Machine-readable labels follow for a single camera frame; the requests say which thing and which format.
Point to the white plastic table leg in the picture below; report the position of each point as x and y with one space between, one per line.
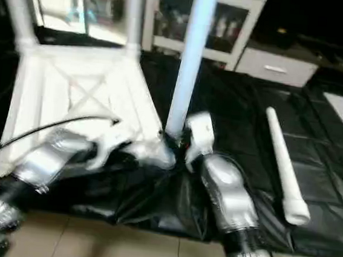
283 163
191 57
133 15
16 10

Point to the white plastic table top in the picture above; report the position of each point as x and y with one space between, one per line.
77 95

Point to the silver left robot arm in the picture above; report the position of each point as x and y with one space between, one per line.
46 165

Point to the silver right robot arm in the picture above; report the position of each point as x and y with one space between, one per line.
229 195

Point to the black work mat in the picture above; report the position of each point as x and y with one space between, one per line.
234 110

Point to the white drawer unit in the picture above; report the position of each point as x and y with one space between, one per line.
274 67

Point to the white glass-door cabinet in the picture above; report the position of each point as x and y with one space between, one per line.
224 24

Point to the blue grey floor appliance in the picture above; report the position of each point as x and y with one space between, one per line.
101 6

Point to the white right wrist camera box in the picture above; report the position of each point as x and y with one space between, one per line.
200 134

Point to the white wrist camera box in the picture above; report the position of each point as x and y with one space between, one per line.
112 144
200 134

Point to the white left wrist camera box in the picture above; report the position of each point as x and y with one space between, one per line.
112 144

